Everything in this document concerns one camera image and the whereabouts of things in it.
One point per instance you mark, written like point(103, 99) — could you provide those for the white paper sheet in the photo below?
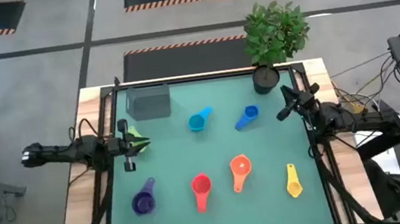
point(387, 161)

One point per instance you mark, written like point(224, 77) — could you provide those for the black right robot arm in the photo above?
point(357, 117)

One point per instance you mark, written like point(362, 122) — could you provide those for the black power strip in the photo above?
point(386, 106)

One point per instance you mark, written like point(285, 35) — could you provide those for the black backpack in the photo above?
point(385, 188)

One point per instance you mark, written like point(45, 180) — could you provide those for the grey plastic basket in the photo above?
point(149, 103)

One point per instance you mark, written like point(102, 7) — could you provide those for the black support beam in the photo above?
point(391, 140)

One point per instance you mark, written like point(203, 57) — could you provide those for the purple measuring cup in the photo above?
point(143, 203)

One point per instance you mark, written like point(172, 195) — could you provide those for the black plant pot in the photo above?
point(266, 81)

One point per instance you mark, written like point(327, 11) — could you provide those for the green leafy plant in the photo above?
point(274, 34)

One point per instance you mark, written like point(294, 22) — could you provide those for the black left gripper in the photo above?
point(128, 163)

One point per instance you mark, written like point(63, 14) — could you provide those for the black aluminium table frame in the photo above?
point(297, 68)

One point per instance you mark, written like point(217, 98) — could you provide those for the black frame corner knob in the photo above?
point(116, 81)

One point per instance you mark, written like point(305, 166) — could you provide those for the green measuring cup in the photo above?
point(132, 129)

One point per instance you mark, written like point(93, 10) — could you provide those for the yellow measuring spoon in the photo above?
point(294, 188)

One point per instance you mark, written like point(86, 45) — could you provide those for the blue measuring cup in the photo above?
point(250, 112)

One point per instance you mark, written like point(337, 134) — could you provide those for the red measuring cup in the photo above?
point(201, 184)

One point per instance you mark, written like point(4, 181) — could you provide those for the yellow connector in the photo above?
point(358, 108)

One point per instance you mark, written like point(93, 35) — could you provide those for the teal measuring cup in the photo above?
point(197, 123)

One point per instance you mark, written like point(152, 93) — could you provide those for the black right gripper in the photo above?
point(306, 103)

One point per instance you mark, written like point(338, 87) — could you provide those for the orange measuring cup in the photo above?
point(238, 176)

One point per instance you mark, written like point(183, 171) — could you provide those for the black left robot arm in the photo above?
point(56, 152)

